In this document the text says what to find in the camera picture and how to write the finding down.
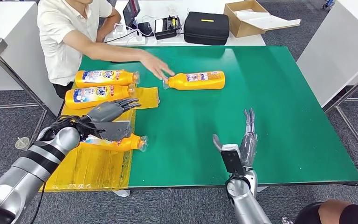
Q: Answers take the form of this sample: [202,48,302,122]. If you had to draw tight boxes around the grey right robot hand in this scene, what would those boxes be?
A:
[212,108,258,170]

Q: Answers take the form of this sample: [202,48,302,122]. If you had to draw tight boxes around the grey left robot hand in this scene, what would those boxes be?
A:
[85,98,142,124]

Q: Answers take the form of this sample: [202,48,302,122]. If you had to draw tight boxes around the person's right hand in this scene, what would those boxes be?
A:
[139,50,176,82]

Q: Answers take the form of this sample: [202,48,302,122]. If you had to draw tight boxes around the orange detergent bottle clear cap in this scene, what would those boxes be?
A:
[74,69,141,89]
[162,70,226,91]
[65,84,136,110]
[79,133,149,153]

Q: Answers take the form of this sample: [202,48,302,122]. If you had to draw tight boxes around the white power strip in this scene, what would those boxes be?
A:
[104,30,146,46]

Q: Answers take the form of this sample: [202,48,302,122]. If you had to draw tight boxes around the small black device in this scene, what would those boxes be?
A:
[137,21,154,37]

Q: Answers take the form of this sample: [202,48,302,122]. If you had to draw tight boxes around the black label printer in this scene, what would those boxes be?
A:
[153,15,182,40]

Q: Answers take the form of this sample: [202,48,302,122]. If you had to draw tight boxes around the dark tablet computer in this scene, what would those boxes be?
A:
[123,0,141,30]

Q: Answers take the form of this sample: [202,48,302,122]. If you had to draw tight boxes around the white table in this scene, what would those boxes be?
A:
[104,0,266,47]
[296,0,358,107]
[0,1,64,117]

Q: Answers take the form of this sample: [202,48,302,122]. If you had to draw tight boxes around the yellow taped cardboard sheet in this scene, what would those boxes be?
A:
[41,86,160,192]

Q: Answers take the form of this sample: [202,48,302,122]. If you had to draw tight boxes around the black zip carry case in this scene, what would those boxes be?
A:
[183,11,230,46]

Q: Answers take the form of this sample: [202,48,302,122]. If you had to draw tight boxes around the clear plastic cup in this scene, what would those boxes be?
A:
[14,137,31,152]

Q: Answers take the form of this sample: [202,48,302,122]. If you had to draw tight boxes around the person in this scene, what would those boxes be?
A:
[37,0,176,99]

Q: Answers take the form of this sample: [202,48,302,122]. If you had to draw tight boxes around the brown cardboard box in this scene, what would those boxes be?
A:
[223,0,301,38]

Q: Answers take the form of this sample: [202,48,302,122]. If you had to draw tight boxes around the steel table legs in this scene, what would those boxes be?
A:
[323,66,358,170]

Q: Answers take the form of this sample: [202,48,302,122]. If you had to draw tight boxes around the person's leg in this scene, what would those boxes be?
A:
[294,200,358,224]

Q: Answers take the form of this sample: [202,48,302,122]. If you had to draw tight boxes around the white paper sheet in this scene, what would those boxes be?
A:
[233,10,301,31]

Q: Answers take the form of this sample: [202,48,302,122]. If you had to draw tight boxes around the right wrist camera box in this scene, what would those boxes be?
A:
[220,143,246,176]

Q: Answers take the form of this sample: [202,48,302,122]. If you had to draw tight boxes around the black power cable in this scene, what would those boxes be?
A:
[104,29,139,44]

